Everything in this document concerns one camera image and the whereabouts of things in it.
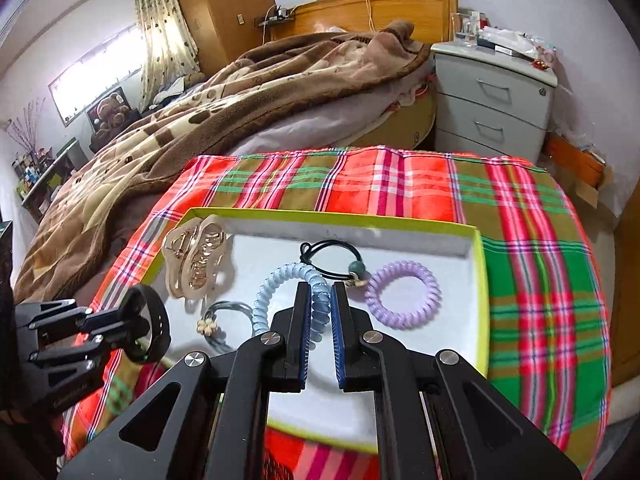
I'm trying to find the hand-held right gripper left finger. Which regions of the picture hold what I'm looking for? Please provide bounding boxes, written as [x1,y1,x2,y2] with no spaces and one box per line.
[57,281,313,480]

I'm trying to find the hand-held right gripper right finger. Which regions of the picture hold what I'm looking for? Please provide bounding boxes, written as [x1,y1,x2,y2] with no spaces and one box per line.
[329,281,583,480]

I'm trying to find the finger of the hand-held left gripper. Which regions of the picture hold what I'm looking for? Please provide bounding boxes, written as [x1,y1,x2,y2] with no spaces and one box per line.
[30,334,152,375]
[15,300,149,337]

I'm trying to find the purple spiral hair tie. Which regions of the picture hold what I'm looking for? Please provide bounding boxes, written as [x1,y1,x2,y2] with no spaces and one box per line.
[364,260,442,331]

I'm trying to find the black hair band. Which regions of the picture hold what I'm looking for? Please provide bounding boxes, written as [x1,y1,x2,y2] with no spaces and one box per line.
[121,284,172,364]

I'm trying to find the light blue spiral hair tie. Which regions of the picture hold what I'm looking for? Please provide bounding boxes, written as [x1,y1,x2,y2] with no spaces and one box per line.
[251,263,333,356]

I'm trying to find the black elastic tie with bead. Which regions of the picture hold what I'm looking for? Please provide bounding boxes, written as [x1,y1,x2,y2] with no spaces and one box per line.
[299,241,373,290]

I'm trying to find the grey-blue hair tie with charm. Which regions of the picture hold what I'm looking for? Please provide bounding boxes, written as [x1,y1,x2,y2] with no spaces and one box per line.
[197,300,258,354]

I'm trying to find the yellow-green cardboard box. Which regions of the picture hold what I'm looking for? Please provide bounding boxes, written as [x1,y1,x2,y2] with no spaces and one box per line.
[150,207,488,456]

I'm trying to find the clear hair claw clip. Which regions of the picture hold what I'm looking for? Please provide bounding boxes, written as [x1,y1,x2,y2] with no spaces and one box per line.
[161,214,236,303]

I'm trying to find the shelf with bottles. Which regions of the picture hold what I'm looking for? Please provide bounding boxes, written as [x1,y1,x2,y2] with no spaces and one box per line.
[12,137,83,223]

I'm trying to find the brown patterned blanket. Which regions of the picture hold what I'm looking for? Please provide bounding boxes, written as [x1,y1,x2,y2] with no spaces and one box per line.
[12,20,433,306]

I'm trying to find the brown teddy bear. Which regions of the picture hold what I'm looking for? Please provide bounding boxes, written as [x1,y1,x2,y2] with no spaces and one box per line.
[90,95,133,143]

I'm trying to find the dried flower branches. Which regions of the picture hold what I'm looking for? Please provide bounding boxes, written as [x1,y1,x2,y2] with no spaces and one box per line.
[4,99,47,157]

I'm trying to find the plaid cloth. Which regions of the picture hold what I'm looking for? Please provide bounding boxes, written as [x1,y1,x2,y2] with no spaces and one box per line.
[60,145,613,480]

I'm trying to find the grey bed sheet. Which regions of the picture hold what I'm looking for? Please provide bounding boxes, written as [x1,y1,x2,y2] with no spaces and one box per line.
[220,77,436,157]

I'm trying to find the wooden bed side board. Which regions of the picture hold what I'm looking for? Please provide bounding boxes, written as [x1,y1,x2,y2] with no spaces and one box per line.
[350,92,437,152]

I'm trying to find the window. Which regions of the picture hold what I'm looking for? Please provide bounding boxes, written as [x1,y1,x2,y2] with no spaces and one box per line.
[47,22,146,128]

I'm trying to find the grey nightstand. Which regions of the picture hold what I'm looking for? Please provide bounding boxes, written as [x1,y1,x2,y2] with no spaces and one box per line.
[431,40,558,163]

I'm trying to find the wooden cabinet door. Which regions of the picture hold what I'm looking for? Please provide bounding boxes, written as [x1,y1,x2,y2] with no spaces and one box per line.
[610,195,640,388]

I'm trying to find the dotted curtain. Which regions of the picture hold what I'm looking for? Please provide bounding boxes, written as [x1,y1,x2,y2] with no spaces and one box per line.
[131,0,201,111]

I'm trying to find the orange box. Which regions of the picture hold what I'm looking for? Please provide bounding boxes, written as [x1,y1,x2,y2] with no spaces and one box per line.
[545,134,607,187]

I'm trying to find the black power strip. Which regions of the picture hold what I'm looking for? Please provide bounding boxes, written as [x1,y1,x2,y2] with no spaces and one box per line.
[256,6,297,27]

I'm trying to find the tall wooden wardrobe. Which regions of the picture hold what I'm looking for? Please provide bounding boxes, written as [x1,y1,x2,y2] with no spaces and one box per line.
[167,0,276,78]

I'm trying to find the wooden bed headboard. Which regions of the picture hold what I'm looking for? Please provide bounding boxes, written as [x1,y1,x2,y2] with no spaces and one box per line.
[270,0,458,43]

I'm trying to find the glass cup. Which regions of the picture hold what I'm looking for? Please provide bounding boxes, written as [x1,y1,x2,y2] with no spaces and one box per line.
[450,10,481,44]

